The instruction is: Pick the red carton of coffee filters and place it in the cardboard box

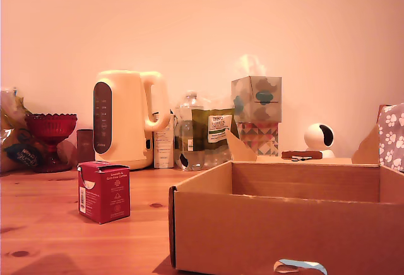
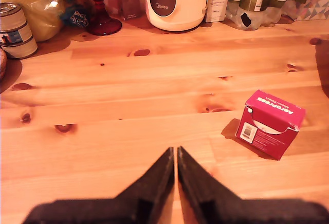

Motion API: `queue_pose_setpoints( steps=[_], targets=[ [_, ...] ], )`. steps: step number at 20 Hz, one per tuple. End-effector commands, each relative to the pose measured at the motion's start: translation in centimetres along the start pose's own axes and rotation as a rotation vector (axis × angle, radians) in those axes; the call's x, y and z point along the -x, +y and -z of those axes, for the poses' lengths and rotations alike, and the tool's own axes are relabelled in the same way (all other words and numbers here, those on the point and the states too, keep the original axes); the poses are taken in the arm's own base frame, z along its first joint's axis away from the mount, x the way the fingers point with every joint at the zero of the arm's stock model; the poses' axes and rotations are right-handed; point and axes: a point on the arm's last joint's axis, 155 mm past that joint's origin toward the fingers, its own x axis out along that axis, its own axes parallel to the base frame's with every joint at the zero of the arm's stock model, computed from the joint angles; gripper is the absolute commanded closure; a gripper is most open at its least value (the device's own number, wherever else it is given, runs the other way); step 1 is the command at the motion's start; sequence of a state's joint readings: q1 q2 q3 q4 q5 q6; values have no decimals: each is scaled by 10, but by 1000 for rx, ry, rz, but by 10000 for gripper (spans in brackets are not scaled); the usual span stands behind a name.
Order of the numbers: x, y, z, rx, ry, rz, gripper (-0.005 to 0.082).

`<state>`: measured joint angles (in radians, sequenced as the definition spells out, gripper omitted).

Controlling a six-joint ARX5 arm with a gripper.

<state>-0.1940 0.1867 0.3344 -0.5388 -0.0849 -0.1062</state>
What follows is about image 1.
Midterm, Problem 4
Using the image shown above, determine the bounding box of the clear plastic water bottle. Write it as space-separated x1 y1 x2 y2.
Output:
174 90 233 172

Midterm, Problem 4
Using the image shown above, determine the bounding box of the pale blue tape strip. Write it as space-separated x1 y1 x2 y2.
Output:
273 258 326 275

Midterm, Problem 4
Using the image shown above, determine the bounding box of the grey paw print cloth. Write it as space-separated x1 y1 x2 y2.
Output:
376 103 404 172

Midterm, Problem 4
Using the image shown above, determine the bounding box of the clear plastic bag with food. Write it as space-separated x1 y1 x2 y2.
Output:
0 86 76 175

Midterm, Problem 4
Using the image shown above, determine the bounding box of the white tissue paper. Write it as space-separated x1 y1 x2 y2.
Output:
235 54 269 78

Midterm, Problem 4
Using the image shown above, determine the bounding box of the open cardboard box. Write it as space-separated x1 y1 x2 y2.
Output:
168 125 404 275

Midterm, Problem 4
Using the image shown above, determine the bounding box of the red coffee filter carton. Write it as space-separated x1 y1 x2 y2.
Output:
77 161 131 225

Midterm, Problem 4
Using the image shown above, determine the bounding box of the cream electric kettle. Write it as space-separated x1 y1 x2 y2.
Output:
93 69 172 171

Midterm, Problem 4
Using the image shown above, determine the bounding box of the white printed carton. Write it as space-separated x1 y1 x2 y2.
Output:
153 112 176 169

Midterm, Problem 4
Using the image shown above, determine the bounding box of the triangle pattern tissue box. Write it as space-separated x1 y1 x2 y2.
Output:
237 120 280 157

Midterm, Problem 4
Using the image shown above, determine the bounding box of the small dark brown cup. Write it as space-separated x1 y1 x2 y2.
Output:
76 129 95 163

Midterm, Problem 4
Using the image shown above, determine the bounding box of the small white round camera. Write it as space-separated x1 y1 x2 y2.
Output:
304 122 336 159

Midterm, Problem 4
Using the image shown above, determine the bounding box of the green food packet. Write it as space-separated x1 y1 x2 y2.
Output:
191 107 239 153

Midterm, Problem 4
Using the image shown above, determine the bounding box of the cloud print tissue box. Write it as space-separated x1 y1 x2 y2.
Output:
230 75 283 124

